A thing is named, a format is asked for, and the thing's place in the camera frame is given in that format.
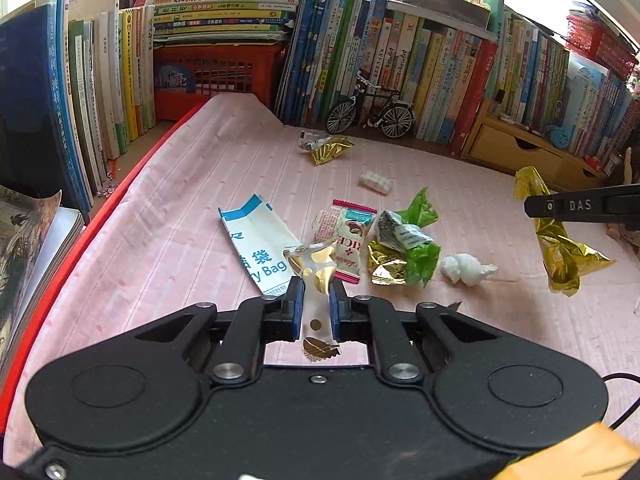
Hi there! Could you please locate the red wire basket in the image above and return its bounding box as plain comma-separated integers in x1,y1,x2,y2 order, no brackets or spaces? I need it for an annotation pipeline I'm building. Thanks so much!
565,12,640,81

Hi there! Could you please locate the pink striped sheet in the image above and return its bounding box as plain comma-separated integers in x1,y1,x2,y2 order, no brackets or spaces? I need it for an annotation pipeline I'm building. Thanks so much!
2,95,640,461

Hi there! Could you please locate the blue yarn ball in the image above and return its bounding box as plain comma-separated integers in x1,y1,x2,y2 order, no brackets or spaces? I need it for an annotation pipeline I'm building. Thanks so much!
546,124,572,150

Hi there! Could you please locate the clear gold-spotted wrapper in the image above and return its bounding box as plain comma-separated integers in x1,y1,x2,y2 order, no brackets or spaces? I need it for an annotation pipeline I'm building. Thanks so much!
282,237,343,363

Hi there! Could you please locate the large gold foil bag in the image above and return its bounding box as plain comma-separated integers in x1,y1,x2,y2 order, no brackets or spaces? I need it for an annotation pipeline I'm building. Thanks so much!
514,166,617,297

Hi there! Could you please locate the pink white snack wrapper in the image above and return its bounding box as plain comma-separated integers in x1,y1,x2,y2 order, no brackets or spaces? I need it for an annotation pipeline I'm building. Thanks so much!
312,198,379,283

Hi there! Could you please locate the miniature black bicycle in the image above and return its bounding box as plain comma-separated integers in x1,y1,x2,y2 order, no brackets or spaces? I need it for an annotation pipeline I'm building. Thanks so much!
326,71,417,139

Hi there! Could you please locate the wooden drawer organizer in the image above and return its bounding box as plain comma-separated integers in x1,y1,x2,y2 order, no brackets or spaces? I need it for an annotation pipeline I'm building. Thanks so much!
460,100,608,191

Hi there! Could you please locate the row of white green books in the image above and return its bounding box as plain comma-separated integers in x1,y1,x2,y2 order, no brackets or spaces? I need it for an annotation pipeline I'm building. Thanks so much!
0,0,157,213

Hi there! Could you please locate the stack of flat books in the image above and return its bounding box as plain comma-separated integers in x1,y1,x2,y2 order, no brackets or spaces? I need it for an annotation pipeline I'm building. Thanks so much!
134,0,301,43

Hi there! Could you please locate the illustrated magazine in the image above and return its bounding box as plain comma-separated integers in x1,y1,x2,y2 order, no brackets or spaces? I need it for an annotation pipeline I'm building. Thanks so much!
0,185,86,376

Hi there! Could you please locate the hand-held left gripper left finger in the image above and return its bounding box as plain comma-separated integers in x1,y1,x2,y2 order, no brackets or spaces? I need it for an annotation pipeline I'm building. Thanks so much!
125,276,307,387

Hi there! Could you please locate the large white crumpled tissue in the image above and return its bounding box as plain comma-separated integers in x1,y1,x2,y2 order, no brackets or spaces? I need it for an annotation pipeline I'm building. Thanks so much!
440,254,499,287

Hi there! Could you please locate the grey green printed wrapper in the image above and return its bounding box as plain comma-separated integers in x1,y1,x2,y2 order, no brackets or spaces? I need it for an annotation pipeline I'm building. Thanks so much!
377,187,441,251

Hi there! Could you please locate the gold silver crumpled wrapper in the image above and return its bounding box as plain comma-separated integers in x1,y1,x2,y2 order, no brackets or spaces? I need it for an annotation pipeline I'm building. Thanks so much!
298,130,355,167

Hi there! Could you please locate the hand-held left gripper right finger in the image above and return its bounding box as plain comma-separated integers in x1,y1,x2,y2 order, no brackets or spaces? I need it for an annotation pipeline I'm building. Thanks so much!
327,277,507,387

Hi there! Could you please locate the thick grey book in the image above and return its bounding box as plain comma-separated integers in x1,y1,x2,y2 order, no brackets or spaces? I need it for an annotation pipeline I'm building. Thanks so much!
400,0,493,31

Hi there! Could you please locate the row of blue yellow books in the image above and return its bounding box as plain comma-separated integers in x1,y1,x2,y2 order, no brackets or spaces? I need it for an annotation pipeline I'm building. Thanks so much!
272,0,501,148

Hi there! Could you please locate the blue white paper bag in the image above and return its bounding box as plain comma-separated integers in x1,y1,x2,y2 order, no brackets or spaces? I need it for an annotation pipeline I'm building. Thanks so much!
217,193,301,297

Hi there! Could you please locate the green crumpled wrapper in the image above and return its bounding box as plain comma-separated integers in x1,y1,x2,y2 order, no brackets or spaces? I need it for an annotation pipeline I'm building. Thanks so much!
405,242,442,288

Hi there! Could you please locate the red plastic basket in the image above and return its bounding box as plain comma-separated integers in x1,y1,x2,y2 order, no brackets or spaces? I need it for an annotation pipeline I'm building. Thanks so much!
152,40,290,122

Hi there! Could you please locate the dark-haired doll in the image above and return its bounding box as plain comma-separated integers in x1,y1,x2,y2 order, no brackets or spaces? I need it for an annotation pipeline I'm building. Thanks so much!
606,145,640,246

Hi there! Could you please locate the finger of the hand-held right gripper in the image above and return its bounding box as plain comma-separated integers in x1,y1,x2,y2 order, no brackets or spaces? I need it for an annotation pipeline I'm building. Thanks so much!
524,193,563,220

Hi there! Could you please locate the row of thin colourful books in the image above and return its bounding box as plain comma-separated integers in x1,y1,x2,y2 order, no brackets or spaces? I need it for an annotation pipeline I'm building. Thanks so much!
480,5,640,171

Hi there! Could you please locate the small white wrapped candy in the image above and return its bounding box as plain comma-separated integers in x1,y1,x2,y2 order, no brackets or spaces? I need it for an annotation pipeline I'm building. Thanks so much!
359,171,393,194

